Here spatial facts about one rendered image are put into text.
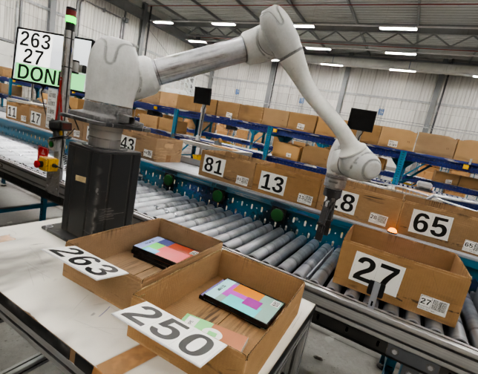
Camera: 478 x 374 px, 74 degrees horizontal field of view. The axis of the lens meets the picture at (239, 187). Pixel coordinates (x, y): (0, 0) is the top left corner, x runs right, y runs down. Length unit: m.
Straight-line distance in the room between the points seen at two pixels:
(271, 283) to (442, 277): 0.55
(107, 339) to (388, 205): 1.33
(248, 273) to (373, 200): 0.87
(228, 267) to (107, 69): 0.73
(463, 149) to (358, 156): 5.08
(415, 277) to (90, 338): 0.96
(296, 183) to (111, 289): 1.17
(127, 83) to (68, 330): 0.74
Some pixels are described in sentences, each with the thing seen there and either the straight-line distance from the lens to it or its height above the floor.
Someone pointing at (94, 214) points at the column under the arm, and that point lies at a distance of 1.16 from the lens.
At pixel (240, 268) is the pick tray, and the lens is 1.01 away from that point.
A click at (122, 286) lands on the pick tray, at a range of 0.84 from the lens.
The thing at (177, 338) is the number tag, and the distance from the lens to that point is 0.61.
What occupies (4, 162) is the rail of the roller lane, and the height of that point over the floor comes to 0.72.
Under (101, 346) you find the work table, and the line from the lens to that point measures 0.77.
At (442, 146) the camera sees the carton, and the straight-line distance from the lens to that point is 6.20.
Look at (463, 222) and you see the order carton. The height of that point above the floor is 1.01.
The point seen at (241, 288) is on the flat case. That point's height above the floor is 0.78.
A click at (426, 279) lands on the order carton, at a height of 0.87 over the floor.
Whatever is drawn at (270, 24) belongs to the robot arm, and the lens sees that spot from 1.27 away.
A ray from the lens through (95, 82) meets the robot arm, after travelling 1.15.
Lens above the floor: 1.23
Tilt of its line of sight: 11 degrees down
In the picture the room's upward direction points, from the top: 11 degrees clockwise
